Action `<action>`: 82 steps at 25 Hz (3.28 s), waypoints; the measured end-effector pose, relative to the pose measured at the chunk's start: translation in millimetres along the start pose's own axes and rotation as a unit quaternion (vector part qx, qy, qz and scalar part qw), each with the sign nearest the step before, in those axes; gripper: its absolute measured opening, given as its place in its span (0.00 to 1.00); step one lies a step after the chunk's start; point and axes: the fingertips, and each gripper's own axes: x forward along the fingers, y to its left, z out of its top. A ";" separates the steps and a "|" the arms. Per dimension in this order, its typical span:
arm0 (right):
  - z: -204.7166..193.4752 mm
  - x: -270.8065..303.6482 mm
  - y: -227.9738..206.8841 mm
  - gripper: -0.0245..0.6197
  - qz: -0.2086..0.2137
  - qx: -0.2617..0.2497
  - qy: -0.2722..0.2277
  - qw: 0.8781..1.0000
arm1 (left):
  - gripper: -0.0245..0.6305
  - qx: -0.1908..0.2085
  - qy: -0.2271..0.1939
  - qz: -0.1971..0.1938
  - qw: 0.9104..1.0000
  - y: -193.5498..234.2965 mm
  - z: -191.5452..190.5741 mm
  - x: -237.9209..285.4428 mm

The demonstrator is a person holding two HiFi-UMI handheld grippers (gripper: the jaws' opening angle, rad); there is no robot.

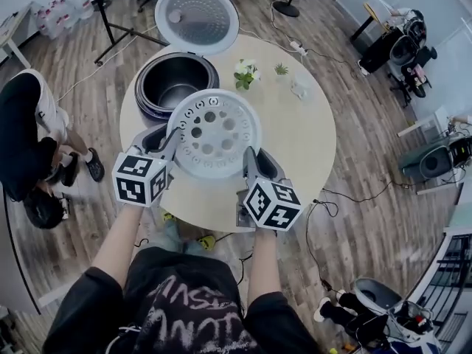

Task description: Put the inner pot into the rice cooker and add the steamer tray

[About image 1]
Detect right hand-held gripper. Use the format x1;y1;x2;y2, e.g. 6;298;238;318
235;145;304;232

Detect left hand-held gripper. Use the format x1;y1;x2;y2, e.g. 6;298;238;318
111;123;183;209

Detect white perforated steamer tray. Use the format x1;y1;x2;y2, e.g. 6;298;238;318
166;89;263;181

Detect black pot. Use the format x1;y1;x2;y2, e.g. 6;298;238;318
142;55;214;112

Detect person's right forearm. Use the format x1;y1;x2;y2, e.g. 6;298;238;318
247;228;282;302

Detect person's left forearm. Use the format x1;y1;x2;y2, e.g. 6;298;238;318
90;199;147;283

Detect white flower plant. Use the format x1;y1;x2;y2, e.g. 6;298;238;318
233;58;262;91

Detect person's jeans legs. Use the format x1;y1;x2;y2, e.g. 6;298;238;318
162;219;207;254

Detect white power strip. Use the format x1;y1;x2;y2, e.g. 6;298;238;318
288;40;310;57

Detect pack of water bottles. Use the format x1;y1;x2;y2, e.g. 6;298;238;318
34;0;95;39

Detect person's black printed shirt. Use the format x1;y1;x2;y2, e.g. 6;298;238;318
42;246;322;354

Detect black office chair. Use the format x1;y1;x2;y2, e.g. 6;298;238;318
386;35;439;107

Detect white side table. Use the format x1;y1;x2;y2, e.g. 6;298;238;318
0;1;42;69

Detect white floor cable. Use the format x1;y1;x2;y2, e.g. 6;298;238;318
55;23;167;103

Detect black floor cable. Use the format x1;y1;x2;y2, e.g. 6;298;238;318
305;181;409;293

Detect black metal stand frame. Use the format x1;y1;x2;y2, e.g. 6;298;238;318
91;0;171;66

